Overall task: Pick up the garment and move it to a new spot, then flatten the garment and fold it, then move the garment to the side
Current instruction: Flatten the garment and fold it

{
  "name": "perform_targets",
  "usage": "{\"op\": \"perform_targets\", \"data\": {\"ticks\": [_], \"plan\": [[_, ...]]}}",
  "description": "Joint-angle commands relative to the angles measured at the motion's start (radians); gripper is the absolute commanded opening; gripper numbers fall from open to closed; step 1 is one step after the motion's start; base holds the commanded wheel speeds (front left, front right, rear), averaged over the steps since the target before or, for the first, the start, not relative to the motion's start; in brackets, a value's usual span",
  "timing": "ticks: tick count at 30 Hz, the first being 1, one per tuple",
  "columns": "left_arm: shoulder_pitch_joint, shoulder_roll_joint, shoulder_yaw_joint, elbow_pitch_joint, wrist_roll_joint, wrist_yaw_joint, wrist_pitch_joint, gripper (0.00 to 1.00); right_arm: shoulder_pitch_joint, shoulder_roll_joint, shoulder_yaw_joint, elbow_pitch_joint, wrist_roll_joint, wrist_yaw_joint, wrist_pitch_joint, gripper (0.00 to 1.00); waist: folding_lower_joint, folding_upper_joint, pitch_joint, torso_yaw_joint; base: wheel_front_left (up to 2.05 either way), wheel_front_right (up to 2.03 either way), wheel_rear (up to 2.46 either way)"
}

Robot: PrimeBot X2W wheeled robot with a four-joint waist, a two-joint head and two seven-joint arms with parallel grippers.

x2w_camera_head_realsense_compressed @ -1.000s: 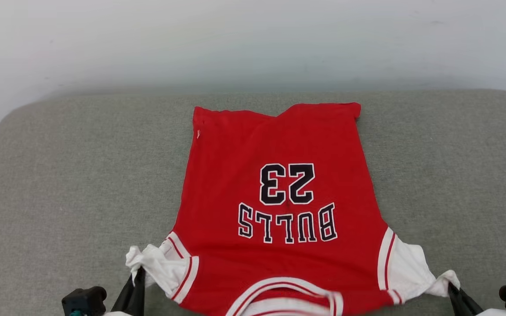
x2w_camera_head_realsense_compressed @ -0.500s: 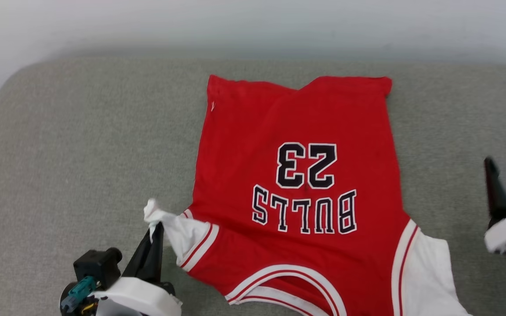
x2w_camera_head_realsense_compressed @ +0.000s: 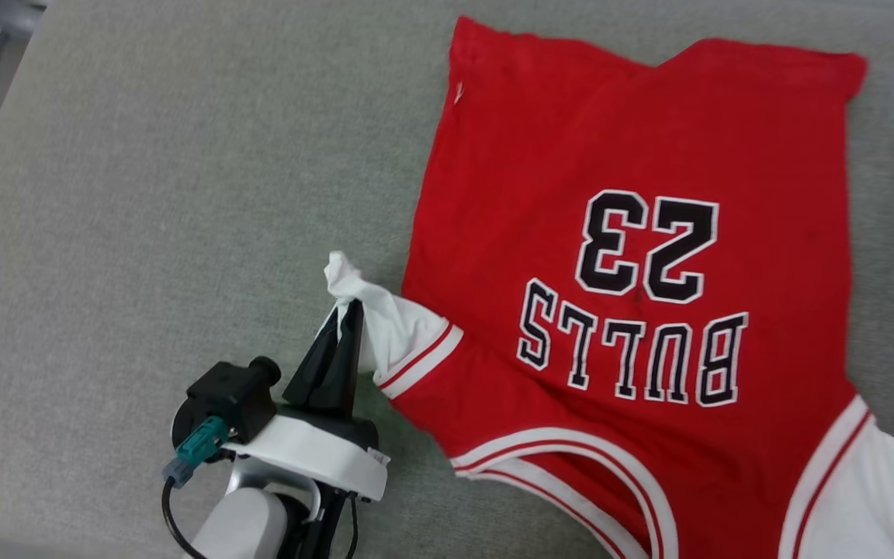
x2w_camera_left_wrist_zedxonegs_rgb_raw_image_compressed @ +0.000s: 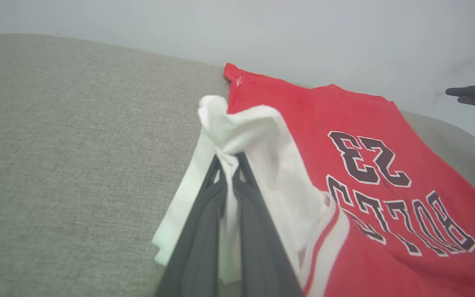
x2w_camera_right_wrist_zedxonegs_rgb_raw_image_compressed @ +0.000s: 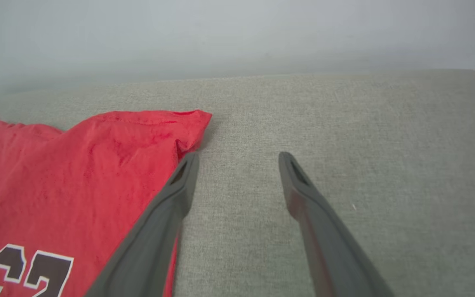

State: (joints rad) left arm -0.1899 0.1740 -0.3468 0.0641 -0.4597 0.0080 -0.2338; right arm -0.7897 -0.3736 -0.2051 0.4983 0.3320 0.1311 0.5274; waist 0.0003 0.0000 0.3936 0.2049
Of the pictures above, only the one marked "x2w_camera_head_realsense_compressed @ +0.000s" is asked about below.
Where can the red Bulls 23 jersey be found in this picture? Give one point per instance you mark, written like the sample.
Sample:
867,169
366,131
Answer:
610,155

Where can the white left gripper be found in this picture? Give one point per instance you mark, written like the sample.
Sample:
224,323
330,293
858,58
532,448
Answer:
315,454

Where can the teal left camera connector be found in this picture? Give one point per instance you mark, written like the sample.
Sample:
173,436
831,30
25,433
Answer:
199,446

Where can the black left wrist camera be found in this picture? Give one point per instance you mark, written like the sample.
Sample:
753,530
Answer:
230,396

